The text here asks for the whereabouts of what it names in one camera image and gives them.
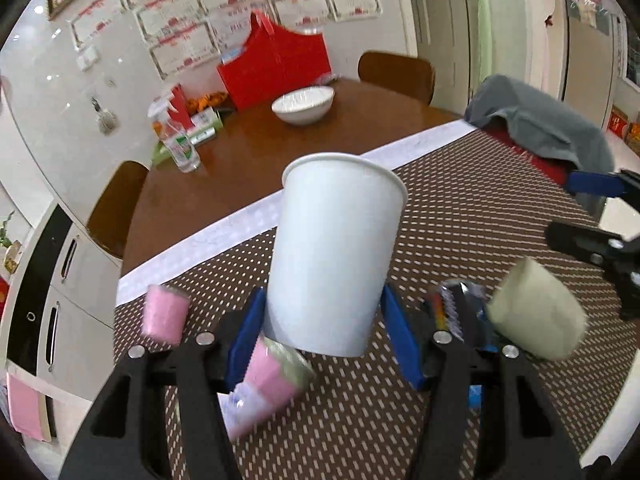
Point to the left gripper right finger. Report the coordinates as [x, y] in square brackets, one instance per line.
[521, 434]

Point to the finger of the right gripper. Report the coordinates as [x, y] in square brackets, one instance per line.
[624, 184]
[618, 259]

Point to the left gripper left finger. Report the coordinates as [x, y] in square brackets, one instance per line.
[123, 435]

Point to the white paper cup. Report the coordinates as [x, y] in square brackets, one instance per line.
[339, 220]

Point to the pale green fuzzy cup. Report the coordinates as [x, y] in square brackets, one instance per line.
[537, 312]

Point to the small pink cup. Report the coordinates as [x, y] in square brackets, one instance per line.
[164, 314]

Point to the red cat garment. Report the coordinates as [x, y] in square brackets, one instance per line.
[555, 170]

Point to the pink cloth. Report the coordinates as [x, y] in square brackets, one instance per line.
[28, 410]

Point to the white black sideboard cabinet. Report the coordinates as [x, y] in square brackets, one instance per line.
[57, 329]

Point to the grey jacket on chair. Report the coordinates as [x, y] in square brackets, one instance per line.
[542, 125]

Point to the brown polka dot tablecloth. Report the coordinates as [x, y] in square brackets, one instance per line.
[474, 209]

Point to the blue black tin can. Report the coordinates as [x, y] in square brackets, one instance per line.
[456, 307]

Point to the pink green tin can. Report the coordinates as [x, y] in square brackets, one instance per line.
[274, 377]

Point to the potted green plant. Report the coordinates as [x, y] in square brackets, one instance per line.
[9, 248]

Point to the brown wooden chair left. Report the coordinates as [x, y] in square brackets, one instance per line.
[110, 219]

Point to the brown wooden chair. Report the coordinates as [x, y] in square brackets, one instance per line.
[403, 74]
[110, 219]

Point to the brown wooden chair far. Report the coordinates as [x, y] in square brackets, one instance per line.
[403, 74]

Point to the clear spray bottle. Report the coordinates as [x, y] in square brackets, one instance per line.
[173, 136]

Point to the white ceramic bowl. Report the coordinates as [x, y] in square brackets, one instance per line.
[304, 106]

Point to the green white tissue box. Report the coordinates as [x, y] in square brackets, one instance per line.
[205, 127]

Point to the small red box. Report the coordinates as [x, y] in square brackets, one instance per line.
[178, 109]

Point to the red gift bag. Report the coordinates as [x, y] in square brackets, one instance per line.
[273, 61]

